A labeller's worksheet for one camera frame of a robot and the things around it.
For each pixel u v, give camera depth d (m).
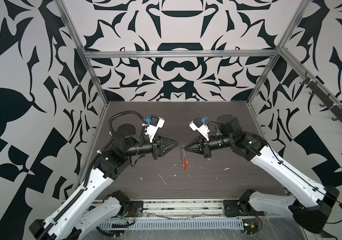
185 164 0.89
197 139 0.59
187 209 0.76
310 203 0.40
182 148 0.61
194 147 0.59
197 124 0.56
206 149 0.55
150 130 0.52
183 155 0.61
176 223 0.71
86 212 0.43
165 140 0.57
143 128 0.51
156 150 0.51
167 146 0.58
